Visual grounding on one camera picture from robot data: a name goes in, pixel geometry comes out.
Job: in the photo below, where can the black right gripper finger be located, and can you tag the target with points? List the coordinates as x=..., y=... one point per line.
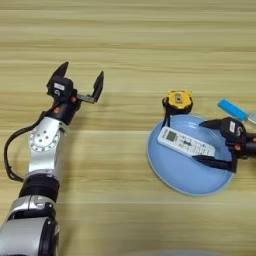
x=216, y=162
x=213, y=124

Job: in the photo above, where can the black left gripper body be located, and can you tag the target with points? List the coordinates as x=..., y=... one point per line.
x=65, y=110

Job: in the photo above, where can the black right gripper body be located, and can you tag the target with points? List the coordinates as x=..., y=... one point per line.
x=245, y=148

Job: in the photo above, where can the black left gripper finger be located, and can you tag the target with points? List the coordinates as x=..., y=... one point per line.
x=98, y=86
x=60, y=71

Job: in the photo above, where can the small blue rectangular block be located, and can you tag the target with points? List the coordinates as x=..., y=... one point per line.
x=232, y=110

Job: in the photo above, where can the white remote control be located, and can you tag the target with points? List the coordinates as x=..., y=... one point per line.
x=185, y=141

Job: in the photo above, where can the light blue round plate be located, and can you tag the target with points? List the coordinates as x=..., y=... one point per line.
x=180, y=173

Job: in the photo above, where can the yellow black tape measure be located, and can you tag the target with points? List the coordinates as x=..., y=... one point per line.
x=178, y=99

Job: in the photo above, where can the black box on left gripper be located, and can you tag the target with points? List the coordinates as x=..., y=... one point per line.
x=60, y=86

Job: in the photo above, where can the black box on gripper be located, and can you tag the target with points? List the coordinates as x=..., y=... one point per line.
x=60, y=86
x=233, y=128

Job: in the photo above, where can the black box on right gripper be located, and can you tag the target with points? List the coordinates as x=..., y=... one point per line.
x=233, y=128

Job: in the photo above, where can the small silver metal piece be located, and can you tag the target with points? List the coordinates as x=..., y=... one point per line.
x=252, y=118

